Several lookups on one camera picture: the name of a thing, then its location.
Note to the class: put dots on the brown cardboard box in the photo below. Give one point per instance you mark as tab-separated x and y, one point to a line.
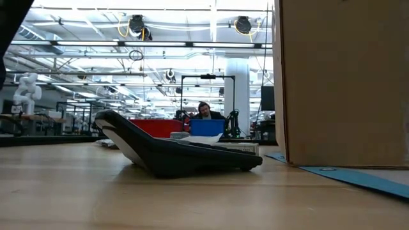
345	83

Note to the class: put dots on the mesh pouch with blue trim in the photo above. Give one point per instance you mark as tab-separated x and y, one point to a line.
367	180

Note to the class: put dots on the black background robot arm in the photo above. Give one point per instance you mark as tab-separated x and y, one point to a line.
233	124

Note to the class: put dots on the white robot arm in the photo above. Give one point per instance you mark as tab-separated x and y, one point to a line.
27	91

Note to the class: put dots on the person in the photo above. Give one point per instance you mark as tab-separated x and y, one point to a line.
206	110

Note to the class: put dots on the blue plastic bin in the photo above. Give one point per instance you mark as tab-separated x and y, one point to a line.
207	127

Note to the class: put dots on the white building column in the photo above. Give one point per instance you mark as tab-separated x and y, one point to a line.
241	89

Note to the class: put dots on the white card box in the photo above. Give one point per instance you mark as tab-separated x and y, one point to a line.
236	148

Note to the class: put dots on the black keypad handset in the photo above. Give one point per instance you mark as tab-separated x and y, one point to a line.
179	159

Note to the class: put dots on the red plastic bin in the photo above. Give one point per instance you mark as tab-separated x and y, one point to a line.
153	127

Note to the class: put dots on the black monitor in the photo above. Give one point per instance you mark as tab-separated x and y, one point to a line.
267	99

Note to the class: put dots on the long ceiling light bar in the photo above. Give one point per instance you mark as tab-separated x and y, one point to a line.
89	43

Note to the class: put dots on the wooden workbench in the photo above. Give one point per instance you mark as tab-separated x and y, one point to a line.
38	118

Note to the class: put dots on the black frame rig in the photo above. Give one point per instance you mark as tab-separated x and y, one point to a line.
207	76

